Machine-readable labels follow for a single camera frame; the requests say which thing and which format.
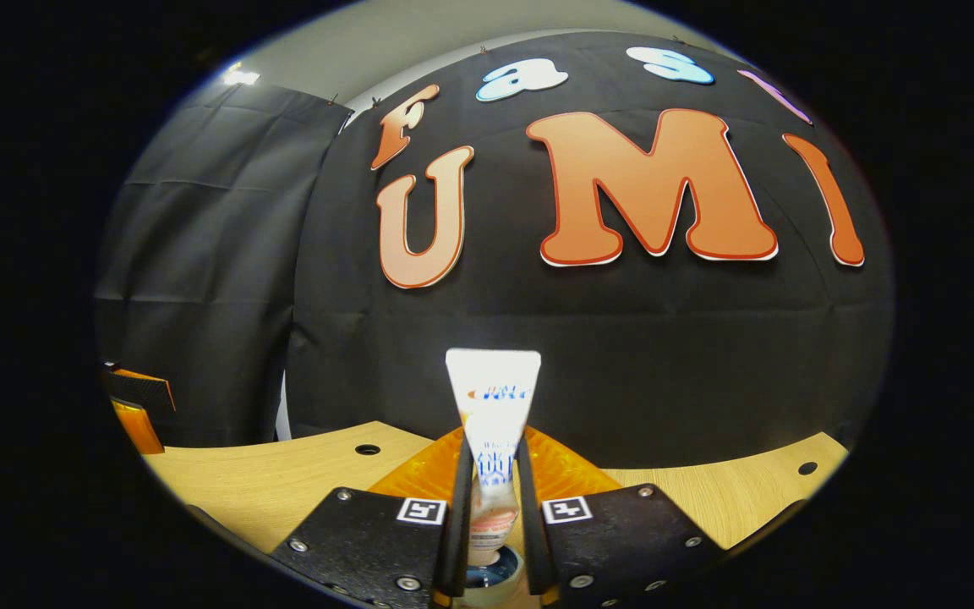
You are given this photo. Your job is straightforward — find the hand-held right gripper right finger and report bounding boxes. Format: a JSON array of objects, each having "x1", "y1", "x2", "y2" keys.
[{"x1": 515, "y1": 425, "x2": 726, "y2": 609}]

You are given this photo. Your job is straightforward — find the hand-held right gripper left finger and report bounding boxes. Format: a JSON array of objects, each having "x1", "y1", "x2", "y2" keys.
[{"x1": 270, "y1": 425, "x2": 474, "y2": 609}]

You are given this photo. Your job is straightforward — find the white toothpaste tube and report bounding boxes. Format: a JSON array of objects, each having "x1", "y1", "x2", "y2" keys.
[{"x1": 445, "y1": 348, "x2": 543, "y2": 568}]

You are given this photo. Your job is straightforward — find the wooden desktop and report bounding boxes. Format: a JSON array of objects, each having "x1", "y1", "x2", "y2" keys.
[{"x1": 143, "y1": 420, "x2": 850, "y2": 609}]

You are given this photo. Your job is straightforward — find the black backdrop cloth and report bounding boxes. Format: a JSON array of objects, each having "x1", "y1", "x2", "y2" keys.
[{"x1": 94, "y1": 32, "x2": 895, "y2": 470}]

